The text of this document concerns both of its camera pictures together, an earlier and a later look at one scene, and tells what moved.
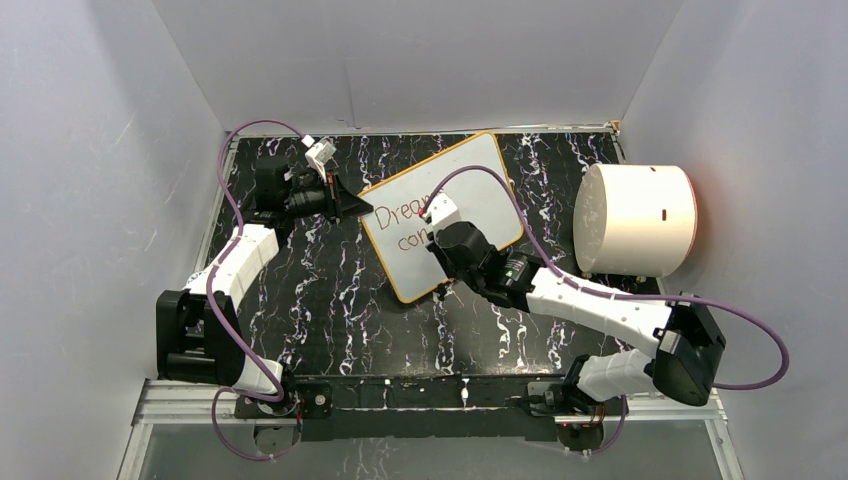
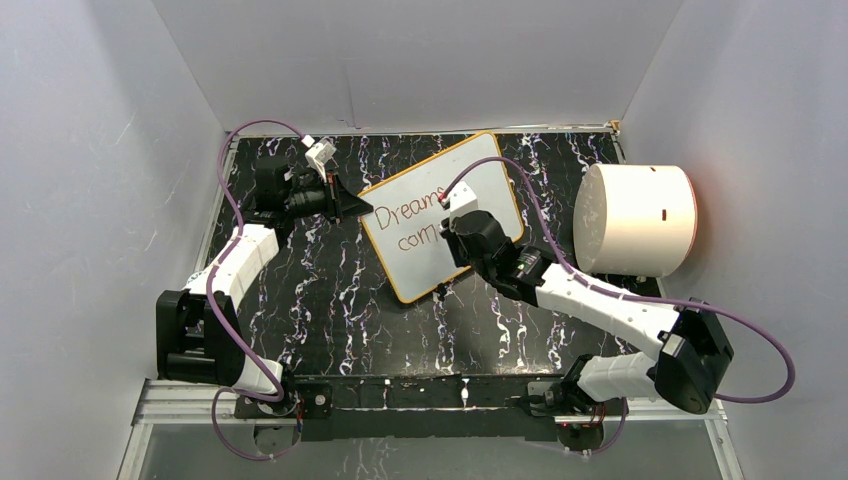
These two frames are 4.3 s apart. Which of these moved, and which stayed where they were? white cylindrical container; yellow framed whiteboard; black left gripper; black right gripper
Moved: black right gripper
Stayed: white cylindrical container; black left gripper; yellow framed whiteboard
